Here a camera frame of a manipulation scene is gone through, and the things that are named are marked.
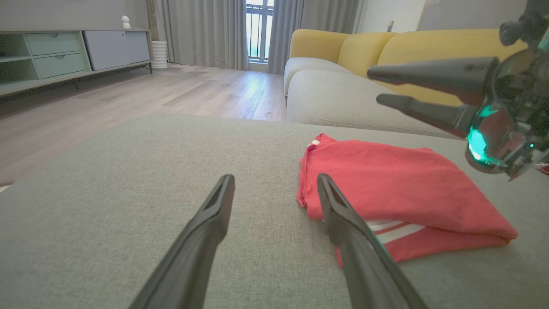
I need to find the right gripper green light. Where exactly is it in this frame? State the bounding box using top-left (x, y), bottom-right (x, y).
top-left (367, 39), bottom-right (549, 181)

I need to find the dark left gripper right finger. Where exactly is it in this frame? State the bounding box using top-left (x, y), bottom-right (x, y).
top-left (317, 173), bottom-right (429, 309)

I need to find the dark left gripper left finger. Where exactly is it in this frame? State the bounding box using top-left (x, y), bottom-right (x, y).
top-left (128, 174), bottom-right (236, 309)

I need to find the red Bulls 23 jersey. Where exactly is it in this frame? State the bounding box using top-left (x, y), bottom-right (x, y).
top-left (296, 133), bottom-right (519, 267)

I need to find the yellow sofa back cushion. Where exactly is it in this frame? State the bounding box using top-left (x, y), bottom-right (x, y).
top-left (289, 29), bottom-right (350, 64)
top-left (377, 28), bottom-right (529, 107)
top-left (338, 31), bottom-right (397, 79)

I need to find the large grey sofa ottoman seat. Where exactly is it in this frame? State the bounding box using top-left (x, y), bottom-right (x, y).
top-left (0, 114), bottom-right (549, 309)

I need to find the grey ledge behind sofa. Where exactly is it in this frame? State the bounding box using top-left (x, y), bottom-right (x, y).
top-left (417, 0), bottom-right (529, 31)

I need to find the grey sofa seat cushion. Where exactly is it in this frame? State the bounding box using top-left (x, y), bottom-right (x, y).
top-left (283, 57), bottom-right (356, 99)
top-left (286, 69), bottom-right (468, 140)

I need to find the grey pleated curtain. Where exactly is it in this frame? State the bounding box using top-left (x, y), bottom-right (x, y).
top-left (161, 0), bottom-right (250, 71)
top-left (267, 0), bottom-right (363, 74)

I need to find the balcony window with railing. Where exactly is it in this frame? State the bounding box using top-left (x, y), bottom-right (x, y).
top-left (245, 0), bottom-right (275, 64)

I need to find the white ribbed cylinder vase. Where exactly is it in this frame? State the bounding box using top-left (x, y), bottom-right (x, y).
top-left (151, 41), bottom-right (169, 70)

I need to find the grey cabinet door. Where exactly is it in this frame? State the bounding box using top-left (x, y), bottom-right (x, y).
top-left (83, 30), bottom-right (151, 72)

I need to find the pale green cabinet drawer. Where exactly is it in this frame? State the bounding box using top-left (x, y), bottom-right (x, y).
top-left (33, 52), bottom-right (89, 80)
top-left (25, 32), bottom-right (82, 57)

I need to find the long low TV cabinet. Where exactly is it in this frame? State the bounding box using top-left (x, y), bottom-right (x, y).
top-left (0, 29), bottom-right (154, 103)

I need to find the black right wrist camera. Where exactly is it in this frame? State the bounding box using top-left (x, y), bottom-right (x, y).
top-left (499, 0), bottom-right (549, 50)

